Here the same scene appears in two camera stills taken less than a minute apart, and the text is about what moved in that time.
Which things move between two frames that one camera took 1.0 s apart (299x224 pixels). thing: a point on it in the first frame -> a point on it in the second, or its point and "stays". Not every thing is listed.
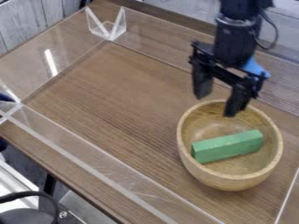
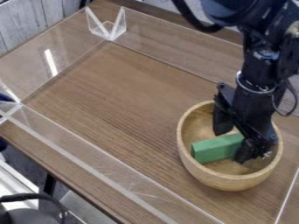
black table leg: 50,185 stays
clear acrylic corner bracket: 108,30 stays
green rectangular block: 217,148 stays
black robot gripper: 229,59 -> 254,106
